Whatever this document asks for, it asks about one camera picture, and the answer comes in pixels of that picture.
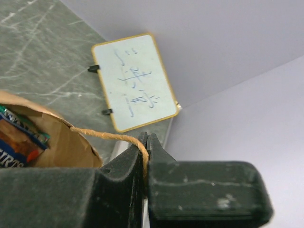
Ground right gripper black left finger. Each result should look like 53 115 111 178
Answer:
0 145 143 228

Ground colourful snack packets in bag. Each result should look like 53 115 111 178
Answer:
0 106 51 168

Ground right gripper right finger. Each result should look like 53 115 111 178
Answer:
147 134 273 228

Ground small whiteboard wooden frame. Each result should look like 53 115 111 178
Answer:
91 33 180 133

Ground brown paper bag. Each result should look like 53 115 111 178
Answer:
0 90 150 199

